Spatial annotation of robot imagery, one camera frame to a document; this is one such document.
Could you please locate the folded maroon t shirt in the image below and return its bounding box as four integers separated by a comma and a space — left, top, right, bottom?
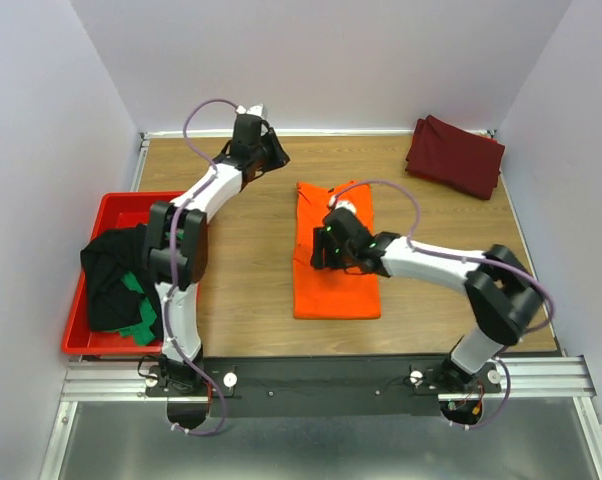
405, 115, 505, 201

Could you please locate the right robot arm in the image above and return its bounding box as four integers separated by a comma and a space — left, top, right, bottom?
310, 207, 550, 392

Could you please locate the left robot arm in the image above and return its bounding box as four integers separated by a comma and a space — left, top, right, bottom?
142, 105, 290, 393

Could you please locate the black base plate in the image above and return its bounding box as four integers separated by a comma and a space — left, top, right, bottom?
143, 354, 501, 427

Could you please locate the green t shirt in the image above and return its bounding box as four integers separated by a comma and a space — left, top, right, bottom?
115, 271, 159, 346

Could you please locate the black t shirt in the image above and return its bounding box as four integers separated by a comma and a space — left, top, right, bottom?
80, 223, 163, 341

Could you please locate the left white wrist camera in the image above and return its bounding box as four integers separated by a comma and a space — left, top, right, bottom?
235, 104, 267, 120

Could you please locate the aluminium frame rail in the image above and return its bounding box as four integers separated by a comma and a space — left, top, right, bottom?
41, 355, 602, 479

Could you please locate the orange t shirt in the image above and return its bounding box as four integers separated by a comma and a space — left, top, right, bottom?
292, 180, 381, 320

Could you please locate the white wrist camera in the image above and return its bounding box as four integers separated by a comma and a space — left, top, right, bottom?
328, 195, 357, 214
235, 104, 267, 120

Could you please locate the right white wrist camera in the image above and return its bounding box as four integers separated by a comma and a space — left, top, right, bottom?
328, 195, 357, 214

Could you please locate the red plastic bin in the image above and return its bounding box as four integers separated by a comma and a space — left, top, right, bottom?
61, 191, 182, 357

